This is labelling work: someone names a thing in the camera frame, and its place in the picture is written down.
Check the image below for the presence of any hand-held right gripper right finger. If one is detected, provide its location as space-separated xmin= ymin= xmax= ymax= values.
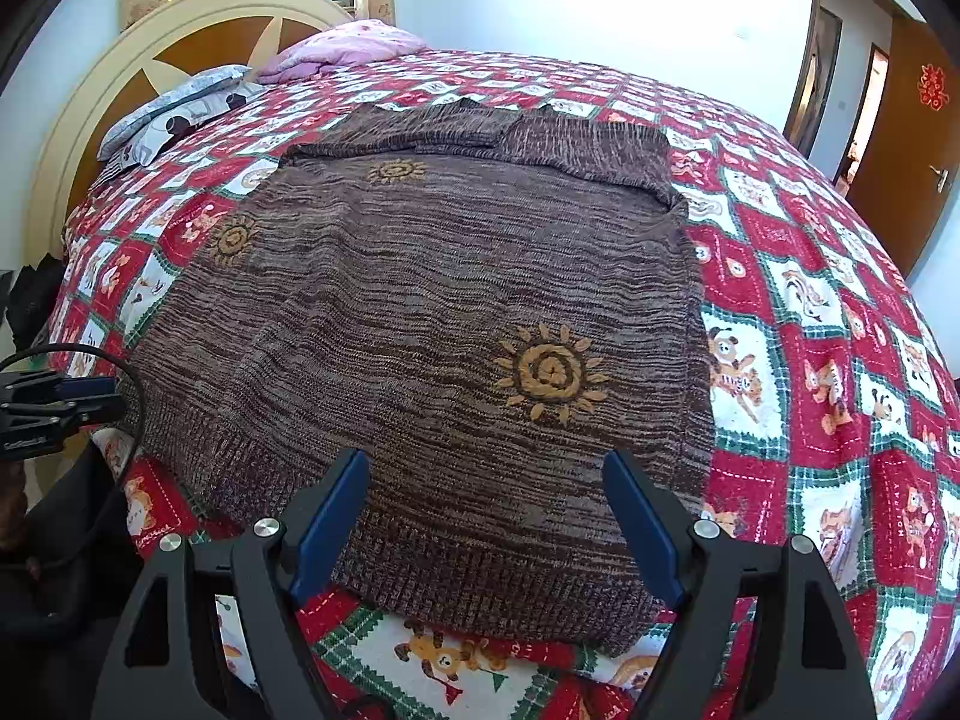
xmin=602 ymin=450 xmax=878 ymax=720

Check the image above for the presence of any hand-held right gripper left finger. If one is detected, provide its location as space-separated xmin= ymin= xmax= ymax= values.
xmin=90 ymin=448 xmax=372 ymax=720

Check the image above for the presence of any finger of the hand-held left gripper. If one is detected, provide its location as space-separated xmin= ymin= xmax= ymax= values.
xmin=41 ymin=377 xmax=127 ymax=425

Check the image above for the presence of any brown knit sweater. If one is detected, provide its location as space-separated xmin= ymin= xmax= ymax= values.
xmin=120 ymin=97 xmax=713 ymax=657

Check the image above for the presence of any black cloth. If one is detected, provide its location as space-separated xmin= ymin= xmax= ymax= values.
xmin=0 ymin=255 xmax=68 ymax=350

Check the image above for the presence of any dark clothing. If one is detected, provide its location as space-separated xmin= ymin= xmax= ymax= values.
xmin=0 ymin=450 xmax=196 ymax=720

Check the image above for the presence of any bed with red patchwork cover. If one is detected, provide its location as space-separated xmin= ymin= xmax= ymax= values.
xmin=45 ymin=45 xmax=960 ymax=720

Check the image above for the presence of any white patterned pillow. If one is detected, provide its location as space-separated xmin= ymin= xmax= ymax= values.
xmin=112 ymin=82 xmax=271 ymax=166

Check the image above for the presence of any grey floral pillow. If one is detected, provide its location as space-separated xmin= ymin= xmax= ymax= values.
xmin=97 ymin=64 xmax=256 ymax=158

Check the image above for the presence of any cream wooden headboard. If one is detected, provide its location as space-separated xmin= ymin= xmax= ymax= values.
xmin=22 ymin=0 xmax=357 ymax=263

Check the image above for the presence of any pink pillow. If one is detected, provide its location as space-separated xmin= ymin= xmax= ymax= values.
xmin=255 ymin=19 xmax=432 ymax=85

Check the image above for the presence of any brown wooden door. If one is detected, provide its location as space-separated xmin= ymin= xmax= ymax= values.
xmin=847 ymin=15 xmax=960 ymax=278

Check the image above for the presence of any brown door frame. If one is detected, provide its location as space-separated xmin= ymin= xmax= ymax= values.
xmin=784 ymin=0 xmax=923 ymax=158

